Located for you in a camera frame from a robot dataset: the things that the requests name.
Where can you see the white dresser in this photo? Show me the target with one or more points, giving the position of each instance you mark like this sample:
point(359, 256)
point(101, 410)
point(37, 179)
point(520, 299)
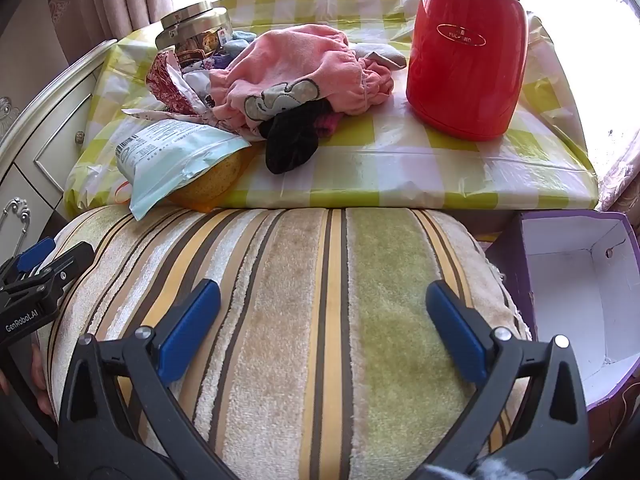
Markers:
point(45, 145)

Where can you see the yellow checked tablecloth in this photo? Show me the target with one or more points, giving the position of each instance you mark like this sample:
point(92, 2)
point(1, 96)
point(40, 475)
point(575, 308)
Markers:
point(400, 160)

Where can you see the dark checkered cloth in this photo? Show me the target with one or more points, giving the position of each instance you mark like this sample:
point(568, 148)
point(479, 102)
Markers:
point(196, 65)

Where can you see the pink garment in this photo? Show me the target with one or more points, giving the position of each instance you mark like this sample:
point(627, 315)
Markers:
point(295, 60)

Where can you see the purple cardboard box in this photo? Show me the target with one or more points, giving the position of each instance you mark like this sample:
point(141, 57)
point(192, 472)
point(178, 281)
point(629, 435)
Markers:
point(565, 280)

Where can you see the red print fabric headband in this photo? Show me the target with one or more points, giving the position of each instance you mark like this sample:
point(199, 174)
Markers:
point(162, 77)

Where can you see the striped towel cushion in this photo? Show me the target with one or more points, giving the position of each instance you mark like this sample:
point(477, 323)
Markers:
point(300, 310)

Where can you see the white teal plastic package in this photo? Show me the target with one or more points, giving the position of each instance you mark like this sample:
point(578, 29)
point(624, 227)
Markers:
point(175, 155)

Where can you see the light blue elephant towel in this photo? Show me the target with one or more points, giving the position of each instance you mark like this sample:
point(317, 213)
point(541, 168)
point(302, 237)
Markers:
point(240, 42)

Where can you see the grey sock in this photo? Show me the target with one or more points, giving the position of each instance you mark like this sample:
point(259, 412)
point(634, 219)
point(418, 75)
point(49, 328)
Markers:
point(385, 55)

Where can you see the purple cloth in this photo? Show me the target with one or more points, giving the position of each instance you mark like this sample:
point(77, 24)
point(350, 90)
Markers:
point(221, 60)

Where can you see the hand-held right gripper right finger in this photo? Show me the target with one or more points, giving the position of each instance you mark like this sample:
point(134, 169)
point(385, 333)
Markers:
point(457, 330)

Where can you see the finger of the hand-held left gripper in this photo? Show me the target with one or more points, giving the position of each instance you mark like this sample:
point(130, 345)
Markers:
point(67, 260)
point(35, 255)

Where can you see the red thermos flask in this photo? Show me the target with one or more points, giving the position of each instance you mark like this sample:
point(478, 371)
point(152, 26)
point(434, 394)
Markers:
point(465, 70)

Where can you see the black sock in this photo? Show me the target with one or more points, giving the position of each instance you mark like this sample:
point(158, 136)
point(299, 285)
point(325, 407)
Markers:
point(290, 145)

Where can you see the metal lid jar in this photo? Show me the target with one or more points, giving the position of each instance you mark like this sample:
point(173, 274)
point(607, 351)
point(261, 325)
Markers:
point(195, 25)

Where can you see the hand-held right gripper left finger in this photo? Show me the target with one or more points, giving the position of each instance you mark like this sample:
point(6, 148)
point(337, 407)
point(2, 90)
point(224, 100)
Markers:
point(192, 327)

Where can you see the person's left hand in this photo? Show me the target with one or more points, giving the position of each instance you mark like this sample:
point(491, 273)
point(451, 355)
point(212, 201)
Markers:
point(42, 380)

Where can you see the pink embroidered curtain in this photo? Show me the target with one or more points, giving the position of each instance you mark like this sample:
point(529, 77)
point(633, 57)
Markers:
point(620, 175)

